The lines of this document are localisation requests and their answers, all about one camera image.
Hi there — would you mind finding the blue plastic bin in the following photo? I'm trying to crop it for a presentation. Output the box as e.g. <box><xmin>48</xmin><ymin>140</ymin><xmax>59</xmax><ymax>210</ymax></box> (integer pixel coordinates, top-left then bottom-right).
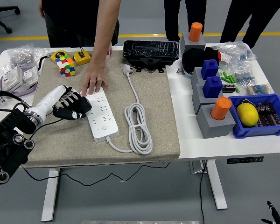
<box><xmin>228</xmin><ymin>93</ymin><xmax>280</xmax><ymax>140</ymax></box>

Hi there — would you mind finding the clear bag of metal nuts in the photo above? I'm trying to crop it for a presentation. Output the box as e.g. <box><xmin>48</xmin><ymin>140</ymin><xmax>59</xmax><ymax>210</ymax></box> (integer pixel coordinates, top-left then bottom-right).
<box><xmin>1</xmin><ymin>43</ymin><xmax>49</xmax><ymax>73</ymax></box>

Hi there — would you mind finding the white blue round dish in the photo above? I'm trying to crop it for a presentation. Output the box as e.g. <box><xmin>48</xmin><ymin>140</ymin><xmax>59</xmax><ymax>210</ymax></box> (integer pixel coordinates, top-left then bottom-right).
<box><xmin>181</xmin><ymin>58</ymin><xmax>195</xmax><ymax>79</ymax></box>

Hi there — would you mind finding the clear bag of tan resistors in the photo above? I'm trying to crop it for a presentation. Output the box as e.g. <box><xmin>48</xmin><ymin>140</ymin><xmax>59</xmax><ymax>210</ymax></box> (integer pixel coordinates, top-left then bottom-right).
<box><xmin>246</xmin><ymin>83</ymin><xmax>275</xmax><ymax>96</ymax></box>

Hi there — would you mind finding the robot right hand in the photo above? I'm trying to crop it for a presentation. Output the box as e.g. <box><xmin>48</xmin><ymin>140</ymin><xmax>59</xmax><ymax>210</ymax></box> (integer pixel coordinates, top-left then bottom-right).
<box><xmin>261</xmin><ymin>200</ymin><xmax>280</xmax><ymax>224</ymax></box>

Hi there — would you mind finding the square yellow tape measure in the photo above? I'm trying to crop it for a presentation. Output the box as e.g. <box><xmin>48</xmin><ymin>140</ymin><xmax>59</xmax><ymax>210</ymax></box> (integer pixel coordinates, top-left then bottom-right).
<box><xmin>73</xmin><ymin>46</ymin><xmax>92</xmax><ymax>67</ymax></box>

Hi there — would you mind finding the round yellow tape measure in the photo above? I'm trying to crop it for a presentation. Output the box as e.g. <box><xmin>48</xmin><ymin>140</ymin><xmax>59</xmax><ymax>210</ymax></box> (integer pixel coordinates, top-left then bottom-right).
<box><xmin>38</xmin><ymin>49</ymin><xmax>70</xmax><ymax>71</ymax></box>

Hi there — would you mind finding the black office chair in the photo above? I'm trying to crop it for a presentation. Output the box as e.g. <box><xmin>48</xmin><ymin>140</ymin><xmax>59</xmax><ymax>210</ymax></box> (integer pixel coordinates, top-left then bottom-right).
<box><xmin>0</xmin><ymin>0</ymin><xmax>21</xmax><ymax>34</ymax></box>

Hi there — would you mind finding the grey under-table box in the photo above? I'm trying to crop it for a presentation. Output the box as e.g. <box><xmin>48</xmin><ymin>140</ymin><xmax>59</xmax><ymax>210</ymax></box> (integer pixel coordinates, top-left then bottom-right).
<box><xmin>189</xmin><ymin>160</ymin><xmax>207</xmax><ymax>175</ymax></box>

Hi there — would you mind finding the orange cylinder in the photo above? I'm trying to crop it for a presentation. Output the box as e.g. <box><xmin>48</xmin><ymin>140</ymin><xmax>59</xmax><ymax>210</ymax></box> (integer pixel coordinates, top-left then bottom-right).
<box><xmin>189</xmin><ymin>22</ymin><xmax>203</xmax><ymax>42</ymax></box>
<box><xmin>210</xmin><ymin>97</ymin><xmax>232</xmax><ymax>121</ymax></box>

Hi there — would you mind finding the dark brown capacitor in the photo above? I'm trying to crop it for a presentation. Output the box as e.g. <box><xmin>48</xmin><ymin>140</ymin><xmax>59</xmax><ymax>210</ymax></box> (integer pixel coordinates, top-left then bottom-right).
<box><xmin>256</xmin><ymin>102</ymin><xmax>276</xmax><ymax>114</ymax></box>
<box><xmin>258</xmin><ymin>113</ymin><xmax>280</xmax><ymax>128</ymax></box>

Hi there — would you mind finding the white socket box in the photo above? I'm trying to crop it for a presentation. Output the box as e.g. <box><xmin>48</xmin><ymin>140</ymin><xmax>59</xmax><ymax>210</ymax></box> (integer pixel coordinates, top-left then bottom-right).
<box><xmin>1</xmin><ymin>66</ymin><xmax>23</xmax><ymax>93</ymax></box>
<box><xmin>22</xmin><ymin>66</ymin><xmax>40</xmax><ymax>85</ymax></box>

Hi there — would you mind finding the purple tray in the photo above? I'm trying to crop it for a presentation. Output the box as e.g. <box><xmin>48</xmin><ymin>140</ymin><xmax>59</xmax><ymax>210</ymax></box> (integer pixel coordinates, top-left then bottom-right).
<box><xmin>0</xmin><ymin>66</ymin><xmax>39</xmax><ymax>98</ymax></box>

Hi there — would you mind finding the yellow lemon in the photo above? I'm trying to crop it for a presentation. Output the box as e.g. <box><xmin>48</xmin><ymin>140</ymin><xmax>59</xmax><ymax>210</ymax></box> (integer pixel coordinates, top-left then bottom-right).
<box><xmin>237</xmin><ymin>103</ymin><xmax>259</xmax><ymax>128</ymax></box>

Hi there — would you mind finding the grey-brown mat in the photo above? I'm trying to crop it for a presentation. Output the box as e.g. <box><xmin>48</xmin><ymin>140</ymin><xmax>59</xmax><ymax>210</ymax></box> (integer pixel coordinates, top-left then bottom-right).
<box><xmin>21</xmin><ymin>50</ymin><xmax>181</xmax><ymax>168</ymax></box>

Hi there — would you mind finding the black film-wrapped device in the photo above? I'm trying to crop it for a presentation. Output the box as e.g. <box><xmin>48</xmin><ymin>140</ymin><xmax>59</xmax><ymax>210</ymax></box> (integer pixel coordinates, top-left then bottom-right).
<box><xmin>122</xmin><ymin>40</ymin><xmax>180</xmax><ymax>73</ymax></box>

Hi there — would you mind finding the person's right hand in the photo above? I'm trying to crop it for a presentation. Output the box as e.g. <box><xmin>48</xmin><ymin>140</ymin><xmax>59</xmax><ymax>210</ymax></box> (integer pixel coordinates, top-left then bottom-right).
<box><xmin>38</xmin><ymin>0</ymin><xmax>46</xmax><ymax>18</ymax></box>

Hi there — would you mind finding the white table leg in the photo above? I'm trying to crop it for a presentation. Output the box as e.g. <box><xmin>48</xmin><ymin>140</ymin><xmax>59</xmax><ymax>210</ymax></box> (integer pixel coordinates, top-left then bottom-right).
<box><xmin>205</xmin><ymin>160</ymin><xmax>228</xmax><ymax>210</ymax></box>
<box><xmin>41</xmin><ymin>168</ymin><xmax>60</xmax><ymax>222</ymax></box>

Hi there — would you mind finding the black table control panel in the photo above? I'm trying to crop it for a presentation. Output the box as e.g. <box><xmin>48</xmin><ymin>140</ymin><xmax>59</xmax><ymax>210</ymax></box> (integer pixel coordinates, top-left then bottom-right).
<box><xmin>226</xmin><ymin>155</ymin><xmax>264</xmax><ymax>165</ymax></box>

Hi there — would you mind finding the black hanging cable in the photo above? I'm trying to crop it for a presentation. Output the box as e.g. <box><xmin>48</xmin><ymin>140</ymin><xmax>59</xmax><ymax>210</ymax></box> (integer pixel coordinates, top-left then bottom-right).
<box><xmin>199</xmin><ymin>160</ymin><xmax>207</xmax><ymax>224</ymax></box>

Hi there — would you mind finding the person's left hand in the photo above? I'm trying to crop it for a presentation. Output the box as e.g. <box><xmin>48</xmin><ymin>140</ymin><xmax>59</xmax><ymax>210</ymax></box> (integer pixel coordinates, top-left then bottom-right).
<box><xmin>81</xmin><ymin>64</ymin><xmax>110</xmax><ymax>97</ymax></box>

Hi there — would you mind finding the large clear bag of resistors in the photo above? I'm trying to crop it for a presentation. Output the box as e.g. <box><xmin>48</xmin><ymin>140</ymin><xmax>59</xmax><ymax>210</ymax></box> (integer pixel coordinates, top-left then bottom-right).
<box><xmin>218</xmin><ymin>41</ymin><xmax>257</xmax><ymax>65</ymax></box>

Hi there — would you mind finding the clear bag of blue resistors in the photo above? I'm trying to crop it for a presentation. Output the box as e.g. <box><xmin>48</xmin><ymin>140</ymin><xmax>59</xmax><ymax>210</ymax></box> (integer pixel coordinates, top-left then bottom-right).
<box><xmin>233</xmin><ymin>63</ymin><xmax>256</xmax><ymax>84</ymax></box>

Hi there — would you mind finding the black cloth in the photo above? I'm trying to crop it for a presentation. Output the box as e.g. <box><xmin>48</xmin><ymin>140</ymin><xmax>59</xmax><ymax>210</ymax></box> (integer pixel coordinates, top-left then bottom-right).
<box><xmin>182</xmin><ymin>46</ymin><xmax>221</xmax><ymax>73</ymax></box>

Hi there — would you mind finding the white power strip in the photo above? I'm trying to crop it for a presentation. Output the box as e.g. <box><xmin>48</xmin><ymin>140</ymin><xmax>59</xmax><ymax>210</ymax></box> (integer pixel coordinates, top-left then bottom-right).
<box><xmin>80</xmin><ymin>89</ymin><xmax>120</xmax><ymax>143</ymax></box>

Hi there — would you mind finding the white cord with plug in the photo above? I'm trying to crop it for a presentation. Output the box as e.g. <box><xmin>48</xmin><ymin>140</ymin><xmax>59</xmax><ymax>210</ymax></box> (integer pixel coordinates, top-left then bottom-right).
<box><xmin>106</xmin><ymin>64</ymin><xmax>154</xmax><ymax>155</ymax></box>

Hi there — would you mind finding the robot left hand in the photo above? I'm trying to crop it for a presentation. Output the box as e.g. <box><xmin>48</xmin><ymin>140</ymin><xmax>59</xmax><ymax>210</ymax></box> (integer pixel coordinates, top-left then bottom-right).
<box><xmin>30</xmin><ymin>84</ymin><xmax>88</xmax><ymax>121</ymax></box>

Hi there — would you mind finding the blue block with knob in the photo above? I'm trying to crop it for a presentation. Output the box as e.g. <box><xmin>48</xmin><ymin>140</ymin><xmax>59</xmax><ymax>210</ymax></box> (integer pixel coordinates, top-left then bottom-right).
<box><xmin>202</xmin><ymin>76</ymin><xmax>224</xmax><ymax>98</ymax></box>
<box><xmin>200</xmin><ymin>58</ymin><xmax>219</xmax><ymax>80</ymax></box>

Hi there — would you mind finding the thin black plug cord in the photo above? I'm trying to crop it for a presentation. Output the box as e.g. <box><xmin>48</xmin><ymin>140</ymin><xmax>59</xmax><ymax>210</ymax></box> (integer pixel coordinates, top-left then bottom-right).
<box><xmin>23</xmin><ymin>116</ymin><xmax>171</xmax><ymax>187</ymax></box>

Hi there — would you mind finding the grey square block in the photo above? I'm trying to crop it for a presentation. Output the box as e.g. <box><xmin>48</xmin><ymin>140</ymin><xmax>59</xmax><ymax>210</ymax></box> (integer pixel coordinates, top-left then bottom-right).
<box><xmin>180</xmin><ymin>32</ymin><xmax>206</xmax><ymax>54</ymax></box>
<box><xmin>196</xmin><ymin>104</ymin><xmax>236</xmax><ymax>140</ymax></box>
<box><xmin>190</xmin><ymin>67</ymin><xmax>221</xmax><ymax>86</ymax></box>
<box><xmin>191</xmin><ymin>83</ymin><xmax>224</xmax><ymax>115</ymax></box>

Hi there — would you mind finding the red white labelled item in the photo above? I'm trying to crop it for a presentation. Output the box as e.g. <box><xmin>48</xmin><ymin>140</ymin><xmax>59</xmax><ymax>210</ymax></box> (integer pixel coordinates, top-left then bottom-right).
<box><xmin>217</xmin><ymin>51</ymin><xmax>233</xmax><ymax>63</ymax></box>

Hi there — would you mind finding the dark printed capacitor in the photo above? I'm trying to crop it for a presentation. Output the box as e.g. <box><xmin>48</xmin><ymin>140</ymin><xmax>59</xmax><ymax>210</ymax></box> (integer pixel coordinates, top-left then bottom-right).
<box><xmin>221</xmin><ymin>84</ymin><xmax>236</xmax><ymax>93</ymax></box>

